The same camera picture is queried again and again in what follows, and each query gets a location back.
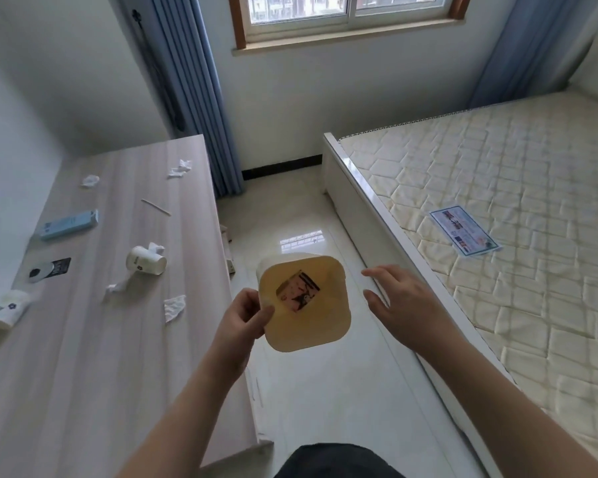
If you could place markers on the person's left hand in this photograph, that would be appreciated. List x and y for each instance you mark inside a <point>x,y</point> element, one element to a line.
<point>234,333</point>

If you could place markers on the person's right hand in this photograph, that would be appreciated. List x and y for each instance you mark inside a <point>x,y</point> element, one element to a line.
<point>413,308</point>

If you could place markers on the person's left thumb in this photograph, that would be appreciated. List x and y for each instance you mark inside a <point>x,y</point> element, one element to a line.
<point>265,319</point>

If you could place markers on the person's right thumb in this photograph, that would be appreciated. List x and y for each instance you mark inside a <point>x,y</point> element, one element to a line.
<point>376,304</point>

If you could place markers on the beige plastic waste bin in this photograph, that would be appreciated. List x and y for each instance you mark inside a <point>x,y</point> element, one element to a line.
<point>309,318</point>

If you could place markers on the person's left forearm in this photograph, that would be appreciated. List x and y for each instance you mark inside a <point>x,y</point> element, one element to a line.
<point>179,423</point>

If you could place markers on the person's right forearm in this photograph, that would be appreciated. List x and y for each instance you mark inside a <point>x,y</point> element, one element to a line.
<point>503,418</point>

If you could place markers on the printed wrapper scrap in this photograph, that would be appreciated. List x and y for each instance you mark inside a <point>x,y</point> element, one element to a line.
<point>299,292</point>

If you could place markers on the crumpled white tissue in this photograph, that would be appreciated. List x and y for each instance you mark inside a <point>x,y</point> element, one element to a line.
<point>156,248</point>
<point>180,168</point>
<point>90,181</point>
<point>174,307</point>
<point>118,285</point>

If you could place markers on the blue white mattress label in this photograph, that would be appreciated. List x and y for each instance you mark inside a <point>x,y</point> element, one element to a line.
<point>463,230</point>

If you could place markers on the white paper cup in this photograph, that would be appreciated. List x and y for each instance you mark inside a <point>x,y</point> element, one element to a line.
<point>144,260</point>

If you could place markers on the thin wooden stick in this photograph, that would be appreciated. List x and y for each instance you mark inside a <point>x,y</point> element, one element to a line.
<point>155,207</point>

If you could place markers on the person's dark shorts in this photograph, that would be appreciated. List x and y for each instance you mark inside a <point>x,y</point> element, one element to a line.
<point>334,462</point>

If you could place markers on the light wooden desk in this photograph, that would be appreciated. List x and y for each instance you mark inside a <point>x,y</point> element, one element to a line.
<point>104,368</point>

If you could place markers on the cream quilted mattress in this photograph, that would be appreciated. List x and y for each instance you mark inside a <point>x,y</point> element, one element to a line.
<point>528,194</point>

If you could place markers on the light blue long box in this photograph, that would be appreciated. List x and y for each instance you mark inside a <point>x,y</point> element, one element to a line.
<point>69,224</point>

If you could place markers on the black card with white disc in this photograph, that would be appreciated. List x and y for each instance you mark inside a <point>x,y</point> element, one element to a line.
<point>50,270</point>

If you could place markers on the blue curtain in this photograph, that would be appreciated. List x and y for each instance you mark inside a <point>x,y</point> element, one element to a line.
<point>528,49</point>
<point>199,94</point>

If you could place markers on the black curtain tieback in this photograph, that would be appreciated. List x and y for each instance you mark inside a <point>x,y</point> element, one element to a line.
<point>154,69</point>

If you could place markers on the wooden framed window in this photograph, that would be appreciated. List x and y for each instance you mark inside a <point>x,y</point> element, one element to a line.
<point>349,14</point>

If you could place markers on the white headboard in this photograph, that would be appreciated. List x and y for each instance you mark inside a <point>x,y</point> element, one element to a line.
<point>595,59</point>

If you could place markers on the white bed frame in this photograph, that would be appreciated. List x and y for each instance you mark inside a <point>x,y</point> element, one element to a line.
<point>373,214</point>

